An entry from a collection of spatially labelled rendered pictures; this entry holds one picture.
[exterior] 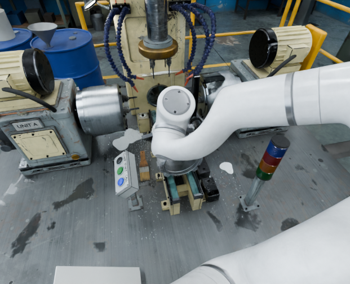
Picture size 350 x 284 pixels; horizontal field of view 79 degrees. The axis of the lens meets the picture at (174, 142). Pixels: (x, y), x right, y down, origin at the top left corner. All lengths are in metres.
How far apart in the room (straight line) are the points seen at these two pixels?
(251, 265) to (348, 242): 0.14
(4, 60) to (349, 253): 1.12
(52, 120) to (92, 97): 0.20
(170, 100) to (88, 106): 0.64
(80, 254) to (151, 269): 0.29
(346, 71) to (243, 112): 0.15
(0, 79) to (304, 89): 0.96
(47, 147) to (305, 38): 1.32
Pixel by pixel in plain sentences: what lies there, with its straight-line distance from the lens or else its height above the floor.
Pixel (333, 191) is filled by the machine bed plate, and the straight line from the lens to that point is 1.32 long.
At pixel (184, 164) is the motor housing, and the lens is 0.98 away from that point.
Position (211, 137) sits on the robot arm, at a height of 1.43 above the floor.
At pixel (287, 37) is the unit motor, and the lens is 1.22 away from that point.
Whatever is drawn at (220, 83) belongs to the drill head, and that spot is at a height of 1.15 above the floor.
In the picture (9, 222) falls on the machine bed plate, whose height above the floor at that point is 0.80.
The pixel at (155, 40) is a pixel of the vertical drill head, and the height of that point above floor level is 1.36.
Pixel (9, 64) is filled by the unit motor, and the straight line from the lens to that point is 1.06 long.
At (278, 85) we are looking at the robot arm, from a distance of 0.39.
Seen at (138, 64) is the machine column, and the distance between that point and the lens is 1.29.
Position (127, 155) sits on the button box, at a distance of 0.86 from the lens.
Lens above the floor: 1.72
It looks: 46 degrees down
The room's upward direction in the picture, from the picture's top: straight up
